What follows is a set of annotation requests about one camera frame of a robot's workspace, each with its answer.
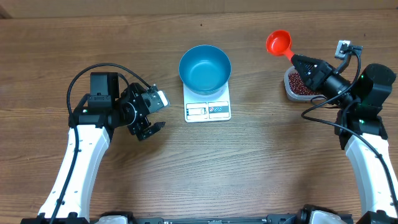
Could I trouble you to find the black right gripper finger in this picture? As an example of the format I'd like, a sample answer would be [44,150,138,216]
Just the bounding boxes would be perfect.
[291,58,322,87]
[292,54,333,73]

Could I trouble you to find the red scoop blue handle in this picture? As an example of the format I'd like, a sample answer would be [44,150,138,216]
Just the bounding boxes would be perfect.
[265,30,294,61]

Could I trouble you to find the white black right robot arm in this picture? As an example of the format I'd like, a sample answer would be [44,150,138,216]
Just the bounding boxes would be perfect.
[291,52,397,223]

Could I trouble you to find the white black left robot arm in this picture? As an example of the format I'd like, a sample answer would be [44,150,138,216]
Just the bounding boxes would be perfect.
[21,72,169,223]

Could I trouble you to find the white kitchen scale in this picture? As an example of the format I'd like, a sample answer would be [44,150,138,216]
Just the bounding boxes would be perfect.
[183,83,231,123]

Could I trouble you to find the blue bowl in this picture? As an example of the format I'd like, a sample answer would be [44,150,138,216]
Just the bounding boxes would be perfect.
[178,45,232,95]

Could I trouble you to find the red beans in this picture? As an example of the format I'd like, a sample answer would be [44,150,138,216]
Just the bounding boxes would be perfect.
[288,72,318,95]

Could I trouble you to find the clear plastic container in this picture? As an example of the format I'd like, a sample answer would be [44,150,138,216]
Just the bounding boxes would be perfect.
[284,66,323,102]

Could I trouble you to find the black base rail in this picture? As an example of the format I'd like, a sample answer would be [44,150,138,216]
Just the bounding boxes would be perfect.
[90,204,355,224]

